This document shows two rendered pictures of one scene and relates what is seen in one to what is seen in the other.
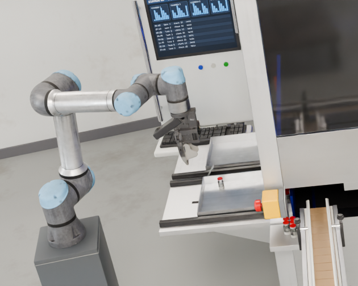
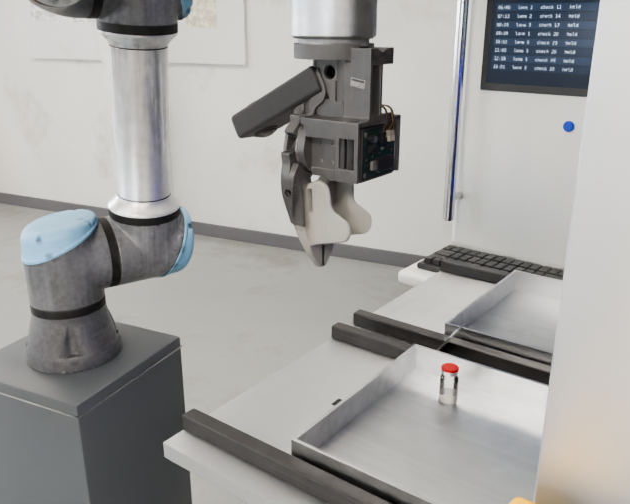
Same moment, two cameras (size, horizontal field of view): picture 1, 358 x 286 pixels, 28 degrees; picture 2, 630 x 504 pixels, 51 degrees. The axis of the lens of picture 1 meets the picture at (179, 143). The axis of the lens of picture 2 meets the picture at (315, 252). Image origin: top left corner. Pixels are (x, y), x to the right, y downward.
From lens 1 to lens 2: 1.95 m
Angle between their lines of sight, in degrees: 24
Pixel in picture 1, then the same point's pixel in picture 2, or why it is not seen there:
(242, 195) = (490, 454)
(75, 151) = (141, 156)
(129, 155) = not seen: hidden behind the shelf
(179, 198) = (317, 375)
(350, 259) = not seen: outside the picture
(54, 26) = (418, 97)
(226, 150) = (536, 313)
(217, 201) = (401, 435)
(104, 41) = not seen: hidden behind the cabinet
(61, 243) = (32, 357)
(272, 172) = (604, 427)
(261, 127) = (625, 145)
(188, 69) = (541, 125)
